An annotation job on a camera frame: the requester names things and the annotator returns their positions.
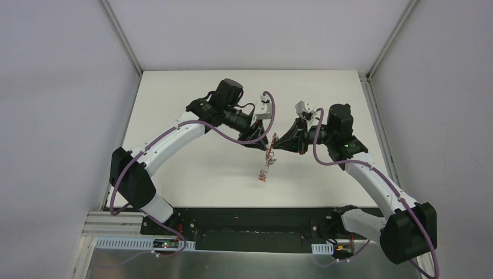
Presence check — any key organizer with red handle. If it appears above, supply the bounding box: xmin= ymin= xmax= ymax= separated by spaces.
xmin=258 ymin=133 xmax=278 ymax=182

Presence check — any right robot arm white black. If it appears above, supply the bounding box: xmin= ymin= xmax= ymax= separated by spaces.
xmin=274 ymin=101 xmax=437 ymax=264

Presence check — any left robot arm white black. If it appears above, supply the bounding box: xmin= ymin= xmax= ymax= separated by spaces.
xmin=109 ymin=78 xmax=276 ymax=235

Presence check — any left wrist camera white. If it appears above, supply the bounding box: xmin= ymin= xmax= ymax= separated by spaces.
xmin=253 ymin=91 xmax=274 ymax=120

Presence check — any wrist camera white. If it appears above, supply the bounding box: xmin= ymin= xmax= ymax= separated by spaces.
xmin=253 ymin=91 xmax=274 ymax=120
xmin=295 ymin=101 xmax=317 ymax=129

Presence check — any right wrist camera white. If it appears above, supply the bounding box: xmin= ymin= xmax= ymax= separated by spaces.
xmin=295 ymin=101 xmax=317 ymax=129

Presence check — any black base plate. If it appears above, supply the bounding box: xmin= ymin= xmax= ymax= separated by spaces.
xmin=140 ymin=207 xmax=380 ymax=255

